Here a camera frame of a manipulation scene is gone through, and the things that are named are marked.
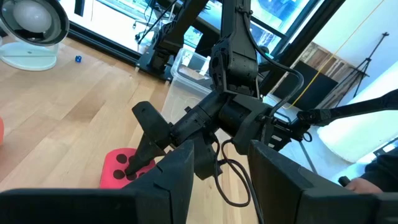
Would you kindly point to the person's hand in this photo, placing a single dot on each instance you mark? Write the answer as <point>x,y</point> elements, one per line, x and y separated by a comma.
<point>363,186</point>

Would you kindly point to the black diagonal frame strut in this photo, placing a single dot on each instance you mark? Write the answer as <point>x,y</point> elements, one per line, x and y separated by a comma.
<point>357,109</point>

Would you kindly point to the black tripod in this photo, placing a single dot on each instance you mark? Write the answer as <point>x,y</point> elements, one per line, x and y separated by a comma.
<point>368,59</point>

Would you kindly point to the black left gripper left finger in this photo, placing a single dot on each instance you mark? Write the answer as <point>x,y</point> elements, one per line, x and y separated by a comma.
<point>149,202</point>

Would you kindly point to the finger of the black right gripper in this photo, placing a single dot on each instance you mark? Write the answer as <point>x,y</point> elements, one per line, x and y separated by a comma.
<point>152,124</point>
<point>144,154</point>

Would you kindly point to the red foam die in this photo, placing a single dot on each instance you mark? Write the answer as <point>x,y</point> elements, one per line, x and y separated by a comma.
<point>110,165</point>

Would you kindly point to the orange foam die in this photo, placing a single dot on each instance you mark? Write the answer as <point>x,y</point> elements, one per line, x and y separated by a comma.
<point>1,132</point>

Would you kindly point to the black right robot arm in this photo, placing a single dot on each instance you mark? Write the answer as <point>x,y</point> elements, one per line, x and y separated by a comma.
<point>236,46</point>

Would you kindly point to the clear plastic bin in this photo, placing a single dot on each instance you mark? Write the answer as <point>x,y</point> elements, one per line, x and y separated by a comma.
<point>183,93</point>

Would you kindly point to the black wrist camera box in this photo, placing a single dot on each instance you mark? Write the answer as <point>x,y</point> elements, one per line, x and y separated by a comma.
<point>203,161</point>

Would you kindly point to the small blue die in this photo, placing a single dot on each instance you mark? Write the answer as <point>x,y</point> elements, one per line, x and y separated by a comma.
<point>78,59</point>

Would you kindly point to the white spotlight lamp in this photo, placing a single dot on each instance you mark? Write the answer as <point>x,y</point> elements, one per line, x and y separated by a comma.
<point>28,59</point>

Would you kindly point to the black handheld stick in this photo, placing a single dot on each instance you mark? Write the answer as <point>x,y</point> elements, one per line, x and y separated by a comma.
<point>343,181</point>

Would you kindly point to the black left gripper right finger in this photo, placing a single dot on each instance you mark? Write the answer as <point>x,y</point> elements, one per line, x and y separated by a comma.
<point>286,202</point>

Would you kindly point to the person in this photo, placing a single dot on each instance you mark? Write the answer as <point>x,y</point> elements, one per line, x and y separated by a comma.
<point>385,174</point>

